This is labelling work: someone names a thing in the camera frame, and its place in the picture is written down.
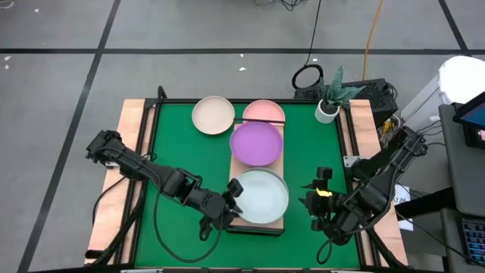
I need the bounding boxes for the black desk leg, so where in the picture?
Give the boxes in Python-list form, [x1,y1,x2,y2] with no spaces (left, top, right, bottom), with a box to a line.
[393,187,458,221]

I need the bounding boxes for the beige plate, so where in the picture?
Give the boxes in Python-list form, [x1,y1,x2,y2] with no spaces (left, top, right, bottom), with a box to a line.
[191,95,236,136]

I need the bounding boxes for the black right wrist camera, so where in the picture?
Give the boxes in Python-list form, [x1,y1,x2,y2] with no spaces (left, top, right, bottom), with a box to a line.
[316,165,334,182]

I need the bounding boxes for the purple plate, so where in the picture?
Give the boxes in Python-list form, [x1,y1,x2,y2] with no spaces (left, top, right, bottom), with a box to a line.
[229,121,284,168]

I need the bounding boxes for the orange floor cable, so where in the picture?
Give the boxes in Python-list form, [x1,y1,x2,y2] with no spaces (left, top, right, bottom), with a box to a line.
[362,0,385,81]

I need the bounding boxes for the green table mat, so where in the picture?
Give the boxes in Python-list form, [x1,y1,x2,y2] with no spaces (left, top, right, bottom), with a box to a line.
[134,101,361,269]

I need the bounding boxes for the pale pink plate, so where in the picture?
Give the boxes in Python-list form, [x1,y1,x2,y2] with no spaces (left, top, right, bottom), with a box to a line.
[242,99,286,124]

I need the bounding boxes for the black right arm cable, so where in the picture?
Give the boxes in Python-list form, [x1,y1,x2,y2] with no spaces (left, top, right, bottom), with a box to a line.
[316,227,343,265]

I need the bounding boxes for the wooden shelf with black frame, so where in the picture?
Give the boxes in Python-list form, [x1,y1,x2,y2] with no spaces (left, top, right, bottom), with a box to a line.
[228,118,286,237]

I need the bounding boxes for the green snake plant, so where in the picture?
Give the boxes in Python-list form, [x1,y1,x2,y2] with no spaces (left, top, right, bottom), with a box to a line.
[317,64,368,109]

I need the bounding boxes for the black floor cable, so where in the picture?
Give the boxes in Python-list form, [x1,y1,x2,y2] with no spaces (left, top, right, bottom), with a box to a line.
[290,0,325,91]

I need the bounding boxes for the grey desk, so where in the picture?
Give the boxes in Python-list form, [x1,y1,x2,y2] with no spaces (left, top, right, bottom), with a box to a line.
[438,102,485,218]

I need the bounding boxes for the white paper sheet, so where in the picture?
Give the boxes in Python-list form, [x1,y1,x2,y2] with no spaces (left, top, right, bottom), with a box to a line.
[393,184,415,232]

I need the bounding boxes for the white plant pot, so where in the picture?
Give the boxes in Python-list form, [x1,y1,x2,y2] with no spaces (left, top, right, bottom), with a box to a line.
[314,99,341,125]

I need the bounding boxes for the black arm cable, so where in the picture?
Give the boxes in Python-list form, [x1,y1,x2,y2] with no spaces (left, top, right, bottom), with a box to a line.
[152,181,224,264]
[316,227,343,265]

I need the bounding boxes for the black cable bundle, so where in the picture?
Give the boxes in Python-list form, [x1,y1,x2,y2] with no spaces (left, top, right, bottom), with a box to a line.
[252,0,305,12]

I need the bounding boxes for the backlit keyboard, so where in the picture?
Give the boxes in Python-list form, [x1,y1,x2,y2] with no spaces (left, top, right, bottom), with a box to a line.
[459,216,485,267]

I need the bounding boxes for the black screen with blue display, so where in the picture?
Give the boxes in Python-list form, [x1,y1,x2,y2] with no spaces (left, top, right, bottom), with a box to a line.
[452,89,485,149]

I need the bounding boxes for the light green plate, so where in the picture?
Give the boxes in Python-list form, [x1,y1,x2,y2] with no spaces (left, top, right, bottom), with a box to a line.
[233,167,290,225]

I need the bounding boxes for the black perforated computer case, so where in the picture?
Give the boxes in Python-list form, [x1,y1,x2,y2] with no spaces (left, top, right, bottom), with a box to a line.
[343,77,399,128]

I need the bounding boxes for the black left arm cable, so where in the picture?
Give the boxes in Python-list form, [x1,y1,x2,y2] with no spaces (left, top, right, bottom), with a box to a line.
[152,181,224,264]

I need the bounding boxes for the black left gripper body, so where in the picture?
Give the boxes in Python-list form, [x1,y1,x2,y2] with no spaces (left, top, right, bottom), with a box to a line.
[189,185,238,242]

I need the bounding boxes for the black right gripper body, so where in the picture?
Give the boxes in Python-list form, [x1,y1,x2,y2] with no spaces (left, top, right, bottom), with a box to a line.
[305,187,344,233]

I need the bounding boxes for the black stand base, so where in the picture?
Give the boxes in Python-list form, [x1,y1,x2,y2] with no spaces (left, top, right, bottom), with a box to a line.
[293,85,323,101]

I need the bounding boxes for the black table frame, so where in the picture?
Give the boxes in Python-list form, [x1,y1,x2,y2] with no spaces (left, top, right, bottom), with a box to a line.
[85,85,408,273]

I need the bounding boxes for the black cable loop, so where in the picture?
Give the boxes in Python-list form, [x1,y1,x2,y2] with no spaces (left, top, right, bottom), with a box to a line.
[92,176,127,228]

